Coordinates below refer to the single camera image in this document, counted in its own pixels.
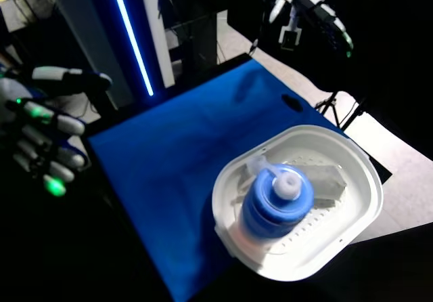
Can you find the blue water bottle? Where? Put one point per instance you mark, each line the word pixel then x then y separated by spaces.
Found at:
pixel 270 210

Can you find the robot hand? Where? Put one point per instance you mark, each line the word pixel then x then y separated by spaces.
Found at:
pixel 318 4
pixel 64 122

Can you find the robot body column with light strip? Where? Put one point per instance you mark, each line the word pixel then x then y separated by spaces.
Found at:
pixel 84 27

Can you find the blue table cloth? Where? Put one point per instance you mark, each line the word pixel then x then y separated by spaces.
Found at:
pixel 162 153

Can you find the black backdrop cloth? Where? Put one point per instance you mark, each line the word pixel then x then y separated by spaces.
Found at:
pixel 389 78

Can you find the black tripod stand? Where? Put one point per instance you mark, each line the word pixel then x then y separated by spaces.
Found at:
pixel 335 109

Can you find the small black patch on cloth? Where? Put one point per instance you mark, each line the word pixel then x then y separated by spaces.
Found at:
pixel 292 102

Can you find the white oval plastic basin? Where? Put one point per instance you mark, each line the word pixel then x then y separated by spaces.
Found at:
pixel 338 248

